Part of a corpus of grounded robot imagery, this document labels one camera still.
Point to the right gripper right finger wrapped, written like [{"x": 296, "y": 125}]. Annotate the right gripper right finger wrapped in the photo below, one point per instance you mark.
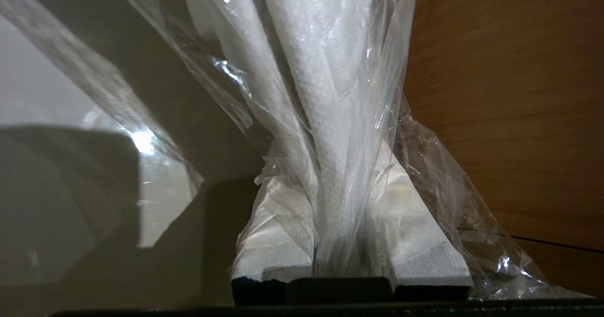
[{"x": 415, "y": 251}]

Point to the right gripper left finger wrapped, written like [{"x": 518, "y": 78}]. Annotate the right gripper left finger wrapped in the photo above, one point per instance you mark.
[{"x": 276, "y": 241}]

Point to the white slippers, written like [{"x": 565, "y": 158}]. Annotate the white slippers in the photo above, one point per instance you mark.
[{"x": 330, "y": 95}]

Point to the brown wooden side cabinet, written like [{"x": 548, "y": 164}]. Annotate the brown wooden side cabinet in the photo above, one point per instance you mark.
[{"x": 519, "y": 95}]

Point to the white glossy low cabinet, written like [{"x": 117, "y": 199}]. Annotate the white glossy low cabinet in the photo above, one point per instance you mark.
[{"x": 56, "y": 189}]

